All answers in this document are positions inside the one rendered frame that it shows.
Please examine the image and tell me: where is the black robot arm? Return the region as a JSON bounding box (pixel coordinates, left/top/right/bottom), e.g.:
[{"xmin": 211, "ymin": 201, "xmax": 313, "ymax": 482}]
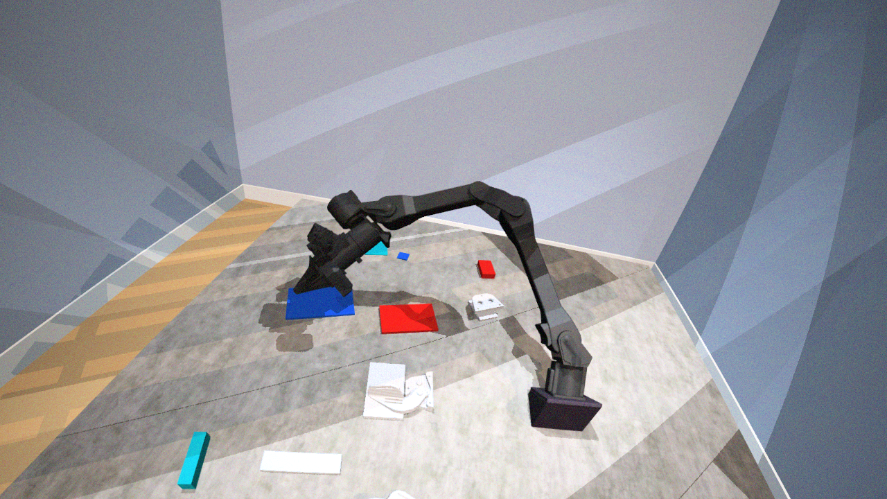
[{"xmin": 307, "ymin": 181, "xmax": 592, "ymax": 401}]

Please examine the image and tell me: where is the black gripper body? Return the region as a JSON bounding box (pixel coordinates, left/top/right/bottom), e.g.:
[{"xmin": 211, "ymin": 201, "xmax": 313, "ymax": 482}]
[{"xmin": 306, "ymin": 233, "xmax": 364, "ymax": 297}]

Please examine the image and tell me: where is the cyan flat square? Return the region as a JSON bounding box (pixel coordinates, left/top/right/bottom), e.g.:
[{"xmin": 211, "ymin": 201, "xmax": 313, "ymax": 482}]
[{"xmin": 365, "ymin": 241, "xmax": 387, "ymax": 255}]

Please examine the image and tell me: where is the cyan rectangular bar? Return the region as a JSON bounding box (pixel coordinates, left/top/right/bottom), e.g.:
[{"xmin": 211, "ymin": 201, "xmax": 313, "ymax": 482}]
[{"xmin": 177, "ymin": 432, "xmax": 210, "ymax": 489}]

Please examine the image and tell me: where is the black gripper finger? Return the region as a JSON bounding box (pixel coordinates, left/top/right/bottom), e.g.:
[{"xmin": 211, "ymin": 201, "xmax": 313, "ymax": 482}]
[
  {"xmin": 293, "ymin": 255, "xmax": 315, "ymax": 289},
  {"xmin": 293, "ymin": 261, "xmax": 334, "ymax": 295}
]

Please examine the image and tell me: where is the red rectangular block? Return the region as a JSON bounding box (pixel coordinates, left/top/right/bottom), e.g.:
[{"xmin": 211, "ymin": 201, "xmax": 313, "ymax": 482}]
[{"xmin": 477, "ymin": 260, "xmax": 496, "ymax": 279}]

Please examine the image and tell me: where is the blue flat rectangular plate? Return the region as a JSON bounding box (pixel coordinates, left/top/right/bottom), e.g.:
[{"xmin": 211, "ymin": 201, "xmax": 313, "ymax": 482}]
[{"xmin": 286, "ymin": 287, "xmax": 355, "ymax": 320}]

